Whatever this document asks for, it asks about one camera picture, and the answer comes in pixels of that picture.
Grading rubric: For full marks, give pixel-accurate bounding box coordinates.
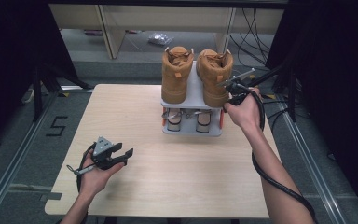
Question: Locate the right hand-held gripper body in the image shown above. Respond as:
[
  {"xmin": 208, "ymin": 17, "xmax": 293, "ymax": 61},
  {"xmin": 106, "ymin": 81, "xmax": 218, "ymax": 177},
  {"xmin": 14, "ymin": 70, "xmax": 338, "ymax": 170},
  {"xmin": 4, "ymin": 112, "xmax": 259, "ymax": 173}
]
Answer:
[{"xmin": 216, "ymin": 68, "xmax": 256, "ymax": 106}]

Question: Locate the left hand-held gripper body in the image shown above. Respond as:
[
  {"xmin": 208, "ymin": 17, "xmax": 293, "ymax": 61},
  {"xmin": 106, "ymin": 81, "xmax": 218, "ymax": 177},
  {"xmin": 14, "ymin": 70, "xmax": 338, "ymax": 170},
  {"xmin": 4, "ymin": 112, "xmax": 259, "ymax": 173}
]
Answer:
[{"xmin": 91, "ymin": 135, "xmax": 122, "ymax": 171}]

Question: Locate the tan suede boot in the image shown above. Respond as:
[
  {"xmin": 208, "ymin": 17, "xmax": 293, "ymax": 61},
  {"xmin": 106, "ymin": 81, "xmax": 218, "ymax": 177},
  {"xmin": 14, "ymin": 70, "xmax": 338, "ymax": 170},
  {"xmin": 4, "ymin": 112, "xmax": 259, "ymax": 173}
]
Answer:
[
  {"xmin": 160, "ymin": 46, "xmax": 196, "ymax": 105},
  {"xmin": 196, "ymin": 49, "xmax": 235, "ymax": 108}
]

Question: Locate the white two-tier shoe rack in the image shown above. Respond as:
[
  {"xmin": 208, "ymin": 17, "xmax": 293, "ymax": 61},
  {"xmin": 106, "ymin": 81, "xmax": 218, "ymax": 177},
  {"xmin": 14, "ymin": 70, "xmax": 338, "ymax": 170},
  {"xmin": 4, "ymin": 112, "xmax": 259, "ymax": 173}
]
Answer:
[{"xmin": 160, "ymin": 60, "xmax": 232, "ymax": 138}]

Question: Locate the black sandal with glitter strap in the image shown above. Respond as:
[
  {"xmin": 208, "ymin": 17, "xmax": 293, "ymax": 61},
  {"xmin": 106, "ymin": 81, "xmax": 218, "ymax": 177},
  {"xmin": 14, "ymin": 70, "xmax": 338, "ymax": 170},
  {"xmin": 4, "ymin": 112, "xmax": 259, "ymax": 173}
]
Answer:
[
  {"xmin": 162, "ymin": 107, "xmax": 185, "ymax": 133},
  {"xmin": 185, "ymin": 108, "xmax": 213, "ymax": 133}
]

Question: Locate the person's right hand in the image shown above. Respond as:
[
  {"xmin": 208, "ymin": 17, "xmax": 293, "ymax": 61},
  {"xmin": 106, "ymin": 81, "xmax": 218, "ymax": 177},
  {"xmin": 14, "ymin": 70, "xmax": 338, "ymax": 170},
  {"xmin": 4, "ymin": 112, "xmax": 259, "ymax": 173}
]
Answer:
[{"xmin": 223, "ymin": 87, "xmax": 264, "ymax": 133}]

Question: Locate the person's left hand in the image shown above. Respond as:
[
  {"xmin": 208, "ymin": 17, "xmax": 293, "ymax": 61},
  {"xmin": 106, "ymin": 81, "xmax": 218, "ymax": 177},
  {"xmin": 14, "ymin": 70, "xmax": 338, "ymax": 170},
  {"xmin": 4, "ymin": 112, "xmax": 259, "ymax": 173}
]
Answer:
[{"xmin": 78, "ymin": 153, "xmax": 127, "ymax": 196}]

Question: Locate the black metal stand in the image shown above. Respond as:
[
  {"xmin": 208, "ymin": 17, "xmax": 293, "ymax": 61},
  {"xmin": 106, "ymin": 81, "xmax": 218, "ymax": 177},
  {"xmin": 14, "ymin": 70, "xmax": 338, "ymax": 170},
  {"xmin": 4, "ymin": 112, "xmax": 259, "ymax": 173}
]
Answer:
[
  {"xmin": 248, "ymin": 60, "xmax": 299, "ymax": 123},
  {"xmin": 31, "ymin": 62, "xmax": 92, "ymax": 122}
]

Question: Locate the clear plastic bag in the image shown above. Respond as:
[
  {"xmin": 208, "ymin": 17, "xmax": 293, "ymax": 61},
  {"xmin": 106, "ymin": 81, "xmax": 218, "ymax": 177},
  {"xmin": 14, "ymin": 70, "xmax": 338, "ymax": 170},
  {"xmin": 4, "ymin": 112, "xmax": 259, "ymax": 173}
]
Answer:
[{"xmin": 147, "ymin": 32, "xmax": 175, "ymax": 47}]

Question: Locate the black curtain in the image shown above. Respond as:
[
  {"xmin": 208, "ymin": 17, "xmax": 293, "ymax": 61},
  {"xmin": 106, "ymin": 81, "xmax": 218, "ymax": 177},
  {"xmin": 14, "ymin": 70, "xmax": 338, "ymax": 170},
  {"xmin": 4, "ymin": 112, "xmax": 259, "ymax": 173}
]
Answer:
[
  {"xmin": 265, "ymin": 0, "xmax": 358, "ymax": 223},
  {"xmin": 0, "ymin": 0, "xmax": 78, "ymax": 157}
]

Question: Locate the beige wooden desk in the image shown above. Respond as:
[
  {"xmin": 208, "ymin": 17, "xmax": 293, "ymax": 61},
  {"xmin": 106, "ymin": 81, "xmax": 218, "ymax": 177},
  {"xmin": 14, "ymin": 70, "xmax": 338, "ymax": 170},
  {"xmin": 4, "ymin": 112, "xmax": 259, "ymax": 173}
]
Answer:
[{"xmin": 49, "ymin": 4, "xmax": 285, "ymax": 62}]

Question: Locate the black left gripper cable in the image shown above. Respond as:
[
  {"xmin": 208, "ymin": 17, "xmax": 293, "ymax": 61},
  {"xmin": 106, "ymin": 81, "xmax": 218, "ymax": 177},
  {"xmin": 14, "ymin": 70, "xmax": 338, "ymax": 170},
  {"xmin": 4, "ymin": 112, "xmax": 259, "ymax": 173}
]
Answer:
[{"xmin": 66, "ymin": 143, "xmax": 97, "ymax": 224}]

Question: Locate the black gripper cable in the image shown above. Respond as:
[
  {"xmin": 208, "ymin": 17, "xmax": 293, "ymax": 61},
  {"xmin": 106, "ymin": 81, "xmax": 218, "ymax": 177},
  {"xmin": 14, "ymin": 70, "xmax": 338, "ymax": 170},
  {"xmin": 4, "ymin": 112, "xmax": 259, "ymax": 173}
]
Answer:
[
  {"xmin": 66, "ymin": 143, "xmax": 97, "ymax": 224},
  {"xmin": 245, "ymin": 90, "xmax": 319, "ymax": 224}
]

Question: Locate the bundle of black cables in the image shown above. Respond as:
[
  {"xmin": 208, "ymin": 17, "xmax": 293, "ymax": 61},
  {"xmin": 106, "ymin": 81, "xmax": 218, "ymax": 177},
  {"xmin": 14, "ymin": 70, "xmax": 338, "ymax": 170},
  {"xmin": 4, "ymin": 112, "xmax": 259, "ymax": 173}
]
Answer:
[{"xmin": 229, "ymin": 8, "xmax": 276, "ymax": 66}]

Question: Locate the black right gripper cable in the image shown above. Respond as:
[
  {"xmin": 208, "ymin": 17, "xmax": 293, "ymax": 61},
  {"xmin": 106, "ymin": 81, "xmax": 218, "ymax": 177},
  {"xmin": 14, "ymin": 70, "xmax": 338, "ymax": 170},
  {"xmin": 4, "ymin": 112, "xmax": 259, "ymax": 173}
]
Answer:
[{"xmin": 245, "ymin": 90, "xmax": 319, "ymax": 224}]

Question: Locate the aluminium floor rail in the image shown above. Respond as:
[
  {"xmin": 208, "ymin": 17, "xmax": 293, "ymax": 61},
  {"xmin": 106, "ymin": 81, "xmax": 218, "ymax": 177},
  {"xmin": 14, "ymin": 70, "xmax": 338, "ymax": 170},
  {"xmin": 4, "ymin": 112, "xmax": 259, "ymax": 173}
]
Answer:
[
  {"xmin": 0, "ymin": 90, "xmax": 60, "ymax": 224},
  {"xmin": 276, "ymin": 99, "xmax": 349, "ymax": 224}
]

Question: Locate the white cord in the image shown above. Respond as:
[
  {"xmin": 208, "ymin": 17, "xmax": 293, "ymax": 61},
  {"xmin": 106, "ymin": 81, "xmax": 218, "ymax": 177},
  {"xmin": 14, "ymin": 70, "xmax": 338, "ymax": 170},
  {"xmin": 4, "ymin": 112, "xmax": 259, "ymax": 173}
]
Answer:
[{"xmin": 21, "ymin": 88, "xmax": 35, "ymax": 105}]

